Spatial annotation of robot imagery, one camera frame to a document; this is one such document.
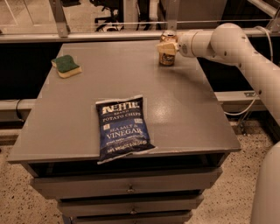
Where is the orange soda can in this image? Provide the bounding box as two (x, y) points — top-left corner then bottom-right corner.
(157, 31), (178, 66)

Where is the grey drawer cabinet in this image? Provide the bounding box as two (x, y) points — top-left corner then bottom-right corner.
(9, 41), (240, 224)

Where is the top drawer knob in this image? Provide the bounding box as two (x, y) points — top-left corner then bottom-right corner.
(127, 185), (135, 194)

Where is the drawer knob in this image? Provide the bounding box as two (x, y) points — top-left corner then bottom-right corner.
(129, 208), (137, 215)
(127, 185), (135, 194)

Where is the green and yellow sponge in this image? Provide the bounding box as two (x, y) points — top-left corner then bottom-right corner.
(52, 55), (82, 79)

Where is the metal railing bar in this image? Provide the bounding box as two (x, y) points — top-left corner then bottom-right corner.
(0, 27), (280, 44)

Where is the white cable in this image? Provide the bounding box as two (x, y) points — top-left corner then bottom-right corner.
(223, 25), (274, 117)

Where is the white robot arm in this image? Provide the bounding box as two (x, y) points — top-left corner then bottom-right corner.
(157, 23), (280, 224)

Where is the blue Kettle chips bag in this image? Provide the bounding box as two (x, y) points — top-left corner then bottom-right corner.
(95, 95), (155, 165)

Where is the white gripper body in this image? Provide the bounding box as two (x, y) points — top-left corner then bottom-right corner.
(178, 31), (198, 58)

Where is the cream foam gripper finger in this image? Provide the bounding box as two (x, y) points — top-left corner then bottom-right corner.
(157, 42), (177, 55)

